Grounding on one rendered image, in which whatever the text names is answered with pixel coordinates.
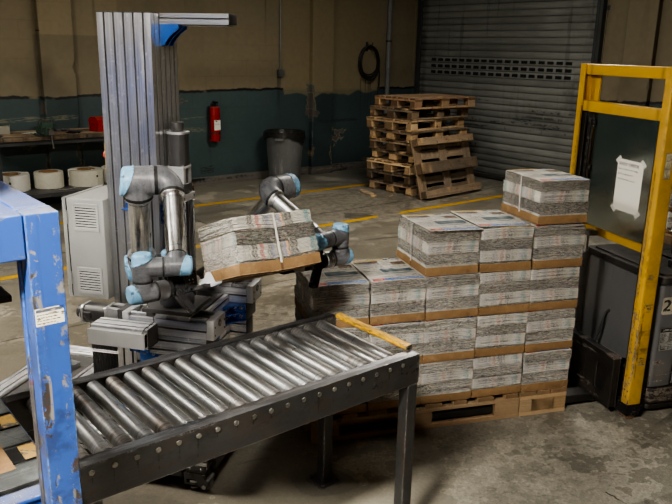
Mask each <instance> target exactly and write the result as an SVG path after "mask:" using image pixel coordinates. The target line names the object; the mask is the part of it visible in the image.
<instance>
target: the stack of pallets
mask: <svg viewBox="0 0 672 504"><path fill-rule="evenodd" d="M387 99H388V100H391V103H387ZM458 99H463V100H464V105H458V104H457V103H458ZM475 100H476V97H475V96H463V95H450V94H438V93H427V94H392V95H375V104H374V105H370V116H367V117H366V118H367V127H369V130H370V136H369V137H370V146H369V147H371V150H372V156H371V158H367V177H366V178H369V181H370V183H369V188H371V189H377V188H383V187H386V190H385V191H386V192H391V193H396V192H401V191H406V194H405V196H410V197H411V196H417V195H418V192H417V189H418V186H417V185H416V179H417V177H416V176H415V173H414V168H413V165H414V161H412V157H413V154H412V151H411V150H410V144H409V140H414V139H416V138H425V137H436V136H446V135H450V134H449V131H450V130H457V132H456V134H466V133H467V131H468V127H464V117H468V110H469V107H475ZM450 109H455V110H457V115H453V116H451V115H450ZM382 110H387V113H385V114H382ZM431 111H433V113H432V114H428V113H431ZM445 120H453V124H452V125H445ZM379 121H383V122H385V124H379ZM425 122H430V123H425ZM381 132H387V134H383V135H381ZM430 132H431V133H430ZM382 142H385V143H387V144H383V145H381V144H382ZM383 152H384V153H389V154H385V155H383ZM378 163H382V165H378ZM378 173H380V174H381V175H378ZM380 183H381V184H382V185H380ZM400 187H401V188H400Z"/></svg>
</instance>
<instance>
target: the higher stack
mask: <svg viewBox="0 0 672 504"><path fill-rule="evenodd" d="M569 174H570V175H569ZM590 182H591V180H589V179H587V178H584V177H580V176H576V175H571V173H565V172H562V171H559V170H555V169H517V170H506V172H505V180H504V186H503V187H504V188H503V193H504V194H503V203H505V204H507V205H510V206H513V207H515V208H518V209H519V211H520V210H523V211H526V212H528V213H531V214H533V215H536V216H538V218H539V217H540V216H561V215H580V214H587V212H589V211H588V206H589V201H588V195H589V194H588V193H589V192H590V191H589V190H590V187H589V185H590V184H591V183H590ZM504 213H506V214H508V215H510V216H512V217H514V218H517V219H519V220H521V221H523V222H525V223H527V224H529V225H531V226H532V227H534V234H533V242H532V243H533V244H532V245H531V246H532V251H531V258H530V259H531V260H533V261H541V260H557V259H572V258H581V256H582V254H583V250H584V249H583V245H584V242H585V236H586V235H585V234H584V233H585V227H586V226H585V224H583V223H564V224H546V225H537V224H534V223H532V222H529V221H527V220H525V219H522V218H520V217H517V216H515V215H512V214H510V213H508V212H504ZM579 269H580V267H578V266H568V267H555V268H541V269H532V268H531V269H529V270H531V273H530V274H531V275H530V276H531V277H530V281H528V283H529V288H528V290H530V292H529V293H530V297H529V301H528V302H529V303H530V304H531V303H542V302H554V301H566V300H577V298H578V290H579V289H578V285H579V284H578V283H579V279H578V278H580V277H579V274H578V273H580V270H579ZM575 311H576V310H575V309H574V308H562V309H550V310H538V311H525V312H527V313H528V317H527V324H526V326H525V327H526V329H525V331H526V332H525V333H526V335H525V337H524V338H525V340H524V344H525V345H528V344H538V343H548V342H558V341H567V340H571V339H572V338H573V333H574V332H573V328H574V326H575V318H574V317H575V314H574V313H575ZM571 350H572V349H570V348H560V349H551V350H542V351H532V352H523V353H522V357H521V358H522V363H523V364H522V371H521V373H522V374H521V379H520V381H521V382H520V384H521V385H526V384H534V383H542V382H550V381H559V380H567V378H568V372H569V371H568V370H569V362H570V358H571V357H572V356H571V354H572V351H571ZM566 390H567V387H559V388H551V389H543V390H535V391H527V392H517V393H518V396H519V397H520V398H519V406H518V416H527V415H534V414H542V413H549V412H557V411H564V410H565V399H566V393H567V391H566Z"/></svg>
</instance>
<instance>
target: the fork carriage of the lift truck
mask: <svg viewBox="0 0 672 504"><path fill-rule="evenodd" d="M573 332H574V333H573V338H572V340H573V342H572V347H569V348H570V349H572V350H571V351H572V354H571V356H572V357H571V358H570V362H569V370H568V371H569V372H568V379H569V380H570V381H571V382H573V383H574V384H575V385H577V386H578V387H580V386H583V387H584V388H586V389H587V390H589V391H590V392H591V393H592V397H593V398H594V399H596V400H597V401H598V402H600V403H601V404H602V405H604V406H605V407H606V408H609V407H614V408H615V405H616V398H617V390H618V383H619V376H620V369H621V361H622V357H621V356H619V355H618V354H616V353H615V352H613V351H611V350H610V349H608V348H606V347H605V346H603V345H602V344H600V343H598V342H597V341H595V340H593V339H592V338H590V337H589V336H587V335H585V334H584V333H582V332H580V331H579V330H577V329H576V328H573Z"/></svg>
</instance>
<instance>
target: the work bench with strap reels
mask: <svg viewBox="0 0 672 504"><path fill-rule="evenodd" d="M88 122H89V128H70V129H75V130H81V131H82V132H80V133H66V132H68V131H64V132H62V131H54V135H53V136H52V137H53V142H54V144H64V143H81V142H97V141H104V129H103V116H92V117H90V118H89V119H88ZM34 133H36V130H31V131H10V134H0V135H3V137H1V138H0V147H15V146H32V145H48V144H52V140H51V136H43V137H38V136H35V135H33V134H34ZM36 134H37V133H36ZM63 174H64V173H63V170H59V169H43V170H36V171H34V172H33V175H34V184H30V174H29V173H28V172H21V171H9V172H2V163H1V154H0V181H2V182H4V183H6V184H8V185H10V186H12V187H14V188H15V189H17V190H19V191H21V192H23V193H25V194H27V195H29V196H31V197H33V198H35V199H38V198H48V197H57V196H67V195H70V194H74V193H77V192H80V191H83V190H86V189H89V188H92V187H96V186H99V185H107V176H106V165H103V166H101V167H93V166H84V167H74V168H70V169H68V180H69V181H64V175H63Z"/></svg>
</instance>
